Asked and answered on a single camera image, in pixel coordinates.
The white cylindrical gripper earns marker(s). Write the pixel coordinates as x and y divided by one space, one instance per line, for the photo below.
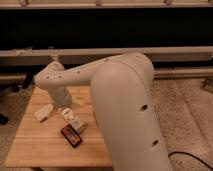
60 97

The white sponge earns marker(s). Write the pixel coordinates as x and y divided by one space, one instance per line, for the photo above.
44 112

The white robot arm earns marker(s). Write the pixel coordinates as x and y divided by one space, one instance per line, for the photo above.
120 93

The black chair base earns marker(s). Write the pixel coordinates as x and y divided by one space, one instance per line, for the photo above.
15 88

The dark red snack box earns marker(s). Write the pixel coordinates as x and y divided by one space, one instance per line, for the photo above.
71 135

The wooden table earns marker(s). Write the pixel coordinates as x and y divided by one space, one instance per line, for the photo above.
42 144

